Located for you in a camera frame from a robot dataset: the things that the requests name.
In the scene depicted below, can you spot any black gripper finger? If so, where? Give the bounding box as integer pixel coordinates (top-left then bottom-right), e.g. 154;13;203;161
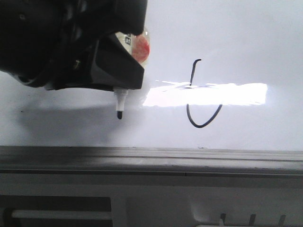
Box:
114;0;148;35

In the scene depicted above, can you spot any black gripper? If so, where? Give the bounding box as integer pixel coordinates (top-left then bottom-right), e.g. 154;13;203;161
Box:
0;0;144;91

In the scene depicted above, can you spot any white black whiteboard marker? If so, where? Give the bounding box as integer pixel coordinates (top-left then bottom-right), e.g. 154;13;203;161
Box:
114;27;151;119

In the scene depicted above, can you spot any white whiteboard with aluminium frame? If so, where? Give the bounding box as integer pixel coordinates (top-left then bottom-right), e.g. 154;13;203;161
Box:
0;0;303;177

